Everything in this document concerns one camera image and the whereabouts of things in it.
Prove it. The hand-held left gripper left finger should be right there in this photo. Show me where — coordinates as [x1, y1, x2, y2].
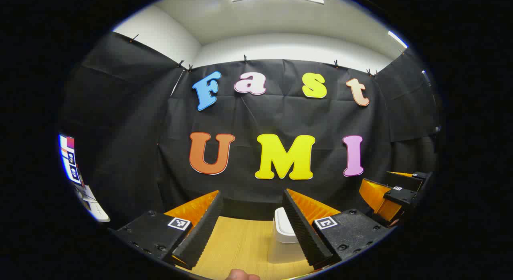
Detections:
[109, 190, 224, 271]

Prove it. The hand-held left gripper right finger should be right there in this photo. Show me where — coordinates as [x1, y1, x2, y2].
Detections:
[282, 188, 395, 271]

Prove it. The white desktop garbage bin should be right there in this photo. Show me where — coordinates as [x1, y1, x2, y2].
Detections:
[267, 207, 310, 265]

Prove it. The black backdrop cloth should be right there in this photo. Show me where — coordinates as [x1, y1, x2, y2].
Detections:
[60, 31, 441, 232]

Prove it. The computer monitor screen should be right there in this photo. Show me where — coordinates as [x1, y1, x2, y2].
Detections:
[59, 134, 83, 186]

